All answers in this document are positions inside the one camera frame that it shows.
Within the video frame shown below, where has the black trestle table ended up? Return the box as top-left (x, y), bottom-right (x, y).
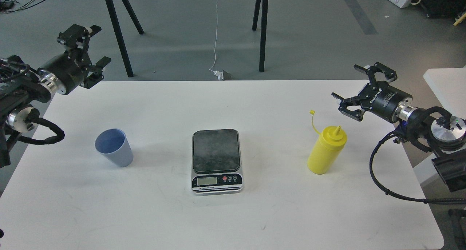
top-left (71, 0), bottom-right (279, 78)

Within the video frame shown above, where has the yellow squeeze bottle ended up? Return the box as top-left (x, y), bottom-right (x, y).
top-left (307, 110), bottom-right (348, 174)

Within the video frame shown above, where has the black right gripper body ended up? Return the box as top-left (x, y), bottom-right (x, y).
top-left (369, 84), bottom-right (412, 123)

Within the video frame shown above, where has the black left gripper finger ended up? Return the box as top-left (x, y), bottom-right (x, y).
top-left (80, 56), bottom-right (112, 89)
top-left (57, 24), bottom-right (102, 60)

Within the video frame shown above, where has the blue plastic cup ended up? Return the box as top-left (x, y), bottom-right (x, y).
top-left (94, 128), bottom-right (134, 167)

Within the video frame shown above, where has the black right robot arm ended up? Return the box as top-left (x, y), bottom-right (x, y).
top-left (332, 62), bottom-right (465, 205)

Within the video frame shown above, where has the white power adapter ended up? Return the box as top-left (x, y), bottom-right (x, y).
top-left (214, 70), bottom-right (232, 81)

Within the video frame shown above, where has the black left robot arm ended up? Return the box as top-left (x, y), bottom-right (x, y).
top-left (0, 24), bottom-right (111, 167)

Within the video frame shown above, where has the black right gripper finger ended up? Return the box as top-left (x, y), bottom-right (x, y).
top-left (354, 62), bottom-right (398, 91)
top-left (331, 92), bottom-right (370, 121)

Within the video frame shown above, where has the silver digital kitchen scale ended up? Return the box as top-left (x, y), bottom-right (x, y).
top-left (191, 129), bottom-right (244, 195)

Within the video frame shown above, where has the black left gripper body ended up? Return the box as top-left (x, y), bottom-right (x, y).
top-left (38, 50), bottom-right (91, 95)

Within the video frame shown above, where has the white side table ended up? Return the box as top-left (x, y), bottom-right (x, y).
top-left (413, 66), bottom-right (466, 188)

